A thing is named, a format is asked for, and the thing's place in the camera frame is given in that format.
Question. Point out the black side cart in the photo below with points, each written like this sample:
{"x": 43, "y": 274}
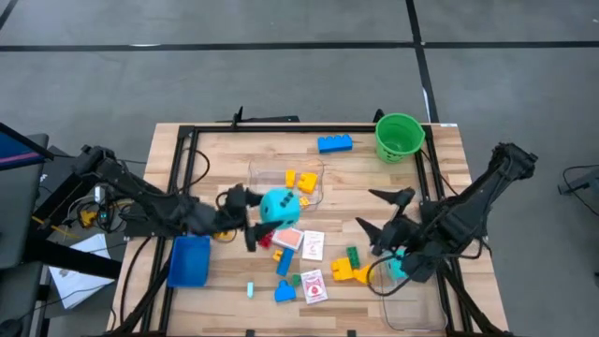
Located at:
{"x": 70, "y": 262}

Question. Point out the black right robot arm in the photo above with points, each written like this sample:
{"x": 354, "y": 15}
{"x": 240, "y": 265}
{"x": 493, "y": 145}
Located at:
{"x": 486, "y": 196}

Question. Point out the card deck with orange face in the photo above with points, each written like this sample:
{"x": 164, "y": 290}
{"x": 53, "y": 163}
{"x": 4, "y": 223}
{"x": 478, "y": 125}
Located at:
{"x": 287, "y": 238}

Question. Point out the monitor with blue screen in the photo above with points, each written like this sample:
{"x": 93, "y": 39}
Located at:
{"x": 14, "y": 150}

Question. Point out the red toy brick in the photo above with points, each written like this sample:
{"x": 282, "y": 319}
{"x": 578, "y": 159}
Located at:
{"x": 267, "y": 243}

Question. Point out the long blue brick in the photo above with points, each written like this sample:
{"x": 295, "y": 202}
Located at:
{"x": 285, "y": 264}

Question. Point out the card deck with red print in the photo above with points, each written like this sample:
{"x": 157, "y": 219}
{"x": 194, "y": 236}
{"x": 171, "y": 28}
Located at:
{"x": 314, "y": 286}

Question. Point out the green toy brick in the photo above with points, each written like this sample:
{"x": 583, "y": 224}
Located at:
{"x": 353, "y": 257}

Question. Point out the narrow yellow toy brick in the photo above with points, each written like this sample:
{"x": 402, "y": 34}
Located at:
{"x": 290, "y": 179}

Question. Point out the green monster-face bucket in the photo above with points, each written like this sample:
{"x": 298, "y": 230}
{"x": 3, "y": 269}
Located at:
{"x": 398, "y": 136}

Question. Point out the white paper sheet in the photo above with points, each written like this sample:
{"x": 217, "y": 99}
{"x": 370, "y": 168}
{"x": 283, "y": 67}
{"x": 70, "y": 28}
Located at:
{"x": 77, "y": 285}

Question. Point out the blue plastic tray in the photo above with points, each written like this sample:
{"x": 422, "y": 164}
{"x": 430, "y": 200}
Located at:
{"x": 189, "y": 262}

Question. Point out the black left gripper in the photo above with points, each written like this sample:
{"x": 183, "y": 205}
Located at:
{"x": 231, "y": 210}

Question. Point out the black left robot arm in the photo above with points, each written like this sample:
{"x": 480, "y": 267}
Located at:
{"x": 140, "y": 196}

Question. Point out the small dark green brick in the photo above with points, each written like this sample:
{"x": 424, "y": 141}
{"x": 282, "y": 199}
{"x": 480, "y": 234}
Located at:
{"x": 296, "y": 280}

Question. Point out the black frame foot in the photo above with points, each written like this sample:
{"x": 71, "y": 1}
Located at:
{"x": 378, "y": 116}

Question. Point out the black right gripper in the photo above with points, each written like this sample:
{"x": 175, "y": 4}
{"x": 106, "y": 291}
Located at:
{"x": 400, "y": 236}

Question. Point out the yellow connector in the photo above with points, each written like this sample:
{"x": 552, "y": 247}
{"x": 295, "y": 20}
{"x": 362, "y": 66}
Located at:
{"x": 89, "y": 218}

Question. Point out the yellow wedge block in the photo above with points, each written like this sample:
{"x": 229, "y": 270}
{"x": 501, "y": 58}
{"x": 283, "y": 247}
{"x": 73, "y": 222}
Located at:
{"x": 362, "y": 276}

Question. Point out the clear plastic bin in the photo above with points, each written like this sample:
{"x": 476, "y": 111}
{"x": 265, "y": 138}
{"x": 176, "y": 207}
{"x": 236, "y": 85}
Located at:
{"x": 271, "y": 171}
{"x": 421, "y": 309}

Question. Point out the small mint block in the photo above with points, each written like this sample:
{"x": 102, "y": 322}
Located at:
{"x": 250, "y": 290}

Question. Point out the blue rounded toy block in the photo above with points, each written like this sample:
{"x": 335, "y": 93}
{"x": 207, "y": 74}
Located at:
{"x": 284, "y": 292}

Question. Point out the teal foam die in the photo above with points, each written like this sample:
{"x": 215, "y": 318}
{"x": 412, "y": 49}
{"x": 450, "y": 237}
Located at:
{"x": 281, "y": 210}
{"x": 395, "y": 269}

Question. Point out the large yellow notched block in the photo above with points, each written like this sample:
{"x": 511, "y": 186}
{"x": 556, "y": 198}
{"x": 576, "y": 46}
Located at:
{"x": 341, "y": 271}

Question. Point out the grey equipment stand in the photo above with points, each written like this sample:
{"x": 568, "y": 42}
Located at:
{"x": 585, "y": 182}

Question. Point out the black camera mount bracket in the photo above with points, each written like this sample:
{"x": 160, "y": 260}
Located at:
{"x": 262, "y": 119}

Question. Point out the small yellow toy brick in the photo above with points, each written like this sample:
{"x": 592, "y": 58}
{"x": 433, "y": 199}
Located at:
{"x": 304, "y": 202}
{"x": 278, "y": 255}

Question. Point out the large blue toy brick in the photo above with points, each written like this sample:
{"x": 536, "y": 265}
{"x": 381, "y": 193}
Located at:
{"x": 334, "y": 143}

